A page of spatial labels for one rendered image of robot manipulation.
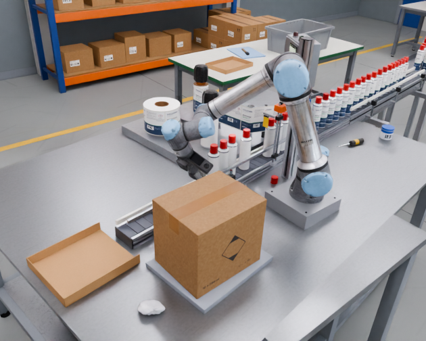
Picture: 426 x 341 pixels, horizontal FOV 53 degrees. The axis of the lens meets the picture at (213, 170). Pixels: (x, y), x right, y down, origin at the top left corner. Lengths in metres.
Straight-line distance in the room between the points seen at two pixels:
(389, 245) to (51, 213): 1.38
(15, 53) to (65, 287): 4.82
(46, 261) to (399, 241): 1.36
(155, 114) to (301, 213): 0.96
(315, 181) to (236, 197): 0.35
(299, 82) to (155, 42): 4.73
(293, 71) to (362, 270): 0.76
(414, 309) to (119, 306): 1.87
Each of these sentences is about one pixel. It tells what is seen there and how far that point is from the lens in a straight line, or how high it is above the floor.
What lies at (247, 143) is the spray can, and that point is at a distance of 1.99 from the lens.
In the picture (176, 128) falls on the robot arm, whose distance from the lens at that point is 1.61.
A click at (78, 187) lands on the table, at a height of 0.83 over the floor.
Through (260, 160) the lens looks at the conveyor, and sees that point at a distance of 2.16.
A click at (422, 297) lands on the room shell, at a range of 2.96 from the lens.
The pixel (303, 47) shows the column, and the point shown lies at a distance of 1.89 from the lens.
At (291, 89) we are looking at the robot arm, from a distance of 1.50.
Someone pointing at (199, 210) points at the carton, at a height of 1.12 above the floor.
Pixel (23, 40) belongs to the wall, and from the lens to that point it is 6.14.
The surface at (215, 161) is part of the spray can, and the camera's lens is 1.84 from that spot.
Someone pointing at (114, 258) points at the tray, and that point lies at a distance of 1.65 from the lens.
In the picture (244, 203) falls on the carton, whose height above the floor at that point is 1.12.
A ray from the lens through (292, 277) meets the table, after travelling 1.61.
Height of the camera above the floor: 1.94
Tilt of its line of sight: 31 degrees down
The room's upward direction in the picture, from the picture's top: 2 degrees clockwise
